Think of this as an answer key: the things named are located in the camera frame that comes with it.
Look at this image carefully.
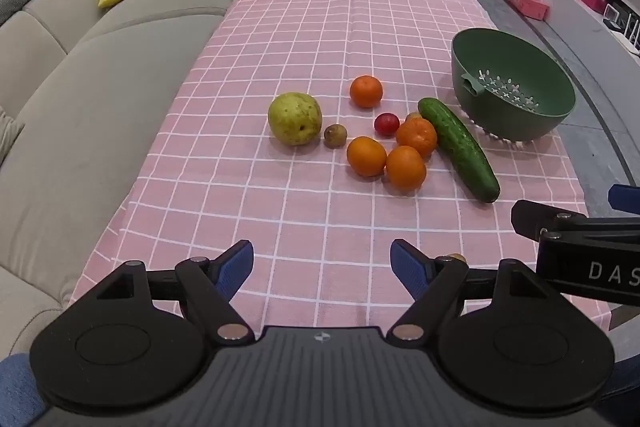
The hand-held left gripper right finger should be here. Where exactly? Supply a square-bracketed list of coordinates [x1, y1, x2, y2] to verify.
[387, 237, 555, 345]

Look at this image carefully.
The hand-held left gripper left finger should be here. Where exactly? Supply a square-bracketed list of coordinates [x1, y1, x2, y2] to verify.
[95, 238, 256, 346]

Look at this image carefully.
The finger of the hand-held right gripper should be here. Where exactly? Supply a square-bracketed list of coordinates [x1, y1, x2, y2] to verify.
[510, 199, 640, 242]
[608, 183, 640, 210]

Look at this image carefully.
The orange mandarin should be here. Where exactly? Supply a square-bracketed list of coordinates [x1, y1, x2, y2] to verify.
[385, 145, 428, 192]
[346, 136, 389, 178]
[396, 117, 439, 158]
[349, 75, 384, 109]

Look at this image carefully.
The green cucumber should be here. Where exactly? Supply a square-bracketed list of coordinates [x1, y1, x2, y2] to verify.
[417, 97, 501, 204]

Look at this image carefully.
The red cherry tomato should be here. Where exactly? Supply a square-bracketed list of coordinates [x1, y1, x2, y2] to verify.
[374, 112, 401, 138]

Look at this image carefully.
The green colander bowl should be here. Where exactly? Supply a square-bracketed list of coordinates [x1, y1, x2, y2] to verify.
[451, 28, 577, 151]

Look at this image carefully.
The yellow-green pear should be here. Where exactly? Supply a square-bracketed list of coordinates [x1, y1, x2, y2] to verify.
[267, 92, 323, 146]

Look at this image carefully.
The small brown kiwi fruit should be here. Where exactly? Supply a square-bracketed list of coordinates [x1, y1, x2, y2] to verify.
[323, 124, 348, 148]

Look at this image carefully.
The white router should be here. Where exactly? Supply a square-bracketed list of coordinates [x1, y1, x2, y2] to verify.
[620, 9, 640, 54]

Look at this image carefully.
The grey media console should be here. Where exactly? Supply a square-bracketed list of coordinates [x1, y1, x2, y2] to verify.
[494, 0, 640, 58]

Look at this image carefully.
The pink storage box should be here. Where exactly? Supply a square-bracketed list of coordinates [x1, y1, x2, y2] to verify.
[509, 0, 551, 20]

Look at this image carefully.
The beige sofa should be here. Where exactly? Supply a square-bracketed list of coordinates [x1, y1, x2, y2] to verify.
[0, 0, 293, 360]

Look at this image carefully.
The pink checked tablecloth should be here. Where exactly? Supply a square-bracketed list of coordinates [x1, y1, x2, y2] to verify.
[65, 0, 613, 344]

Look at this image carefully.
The person's blue trouser leg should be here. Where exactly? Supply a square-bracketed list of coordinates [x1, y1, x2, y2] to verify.
[0, 353, 40, 419]

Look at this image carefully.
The beige cushion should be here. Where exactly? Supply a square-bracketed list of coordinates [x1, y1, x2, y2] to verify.
[0, 106, 26, 168]

